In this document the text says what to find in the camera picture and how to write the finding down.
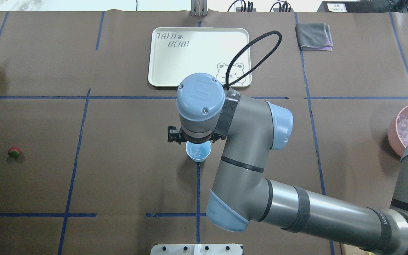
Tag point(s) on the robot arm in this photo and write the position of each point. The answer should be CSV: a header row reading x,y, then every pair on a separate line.
x,y
241,193

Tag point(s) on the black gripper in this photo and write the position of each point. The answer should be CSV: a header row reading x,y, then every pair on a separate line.
x,y
174,135

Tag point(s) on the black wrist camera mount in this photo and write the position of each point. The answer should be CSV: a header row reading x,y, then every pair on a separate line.
x,y
175,135

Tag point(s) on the light blue plastic cup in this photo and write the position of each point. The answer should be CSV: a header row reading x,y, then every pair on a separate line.
x,y
205,149

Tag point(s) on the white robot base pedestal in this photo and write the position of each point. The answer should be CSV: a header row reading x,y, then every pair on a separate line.
x,y
197,249

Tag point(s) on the red strawberry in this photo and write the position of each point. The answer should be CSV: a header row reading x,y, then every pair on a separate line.
x,y
14,152

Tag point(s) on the grey folded cloth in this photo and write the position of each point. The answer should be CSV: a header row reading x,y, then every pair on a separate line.
x,y
314,37

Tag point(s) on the clear ice cube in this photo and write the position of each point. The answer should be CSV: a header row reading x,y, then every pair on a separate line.
x,y
195,152

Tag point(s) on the white bear tray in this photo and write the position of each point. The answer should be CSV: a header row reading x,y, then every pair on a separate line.
x,y
177,52

